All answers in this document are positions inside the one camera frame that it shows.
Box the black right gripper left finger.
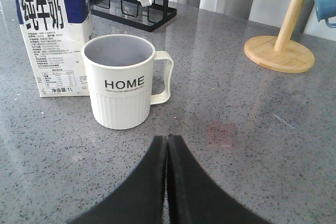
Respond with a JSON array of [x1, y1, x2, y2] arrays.
[[69, 136, 167, 223]]

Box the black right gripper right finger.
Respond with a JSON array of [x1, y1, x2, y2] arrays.
[[167, 135, 268, 223]]

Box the white HOME mug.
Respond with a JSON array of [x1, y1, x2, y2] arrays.
[[81, 34, 174, 130]]

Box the blue white milk carton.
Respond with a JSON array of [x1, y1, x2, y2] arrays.
[[16, 0, 92, 97]]

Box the wooden mug tree stand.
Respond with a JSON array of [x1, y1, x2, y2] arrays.
[[244, 0, 315, 73]]

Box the black wire mug rack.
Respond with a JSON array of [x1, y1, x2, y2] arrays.
[[90, 0, 177, 32]]

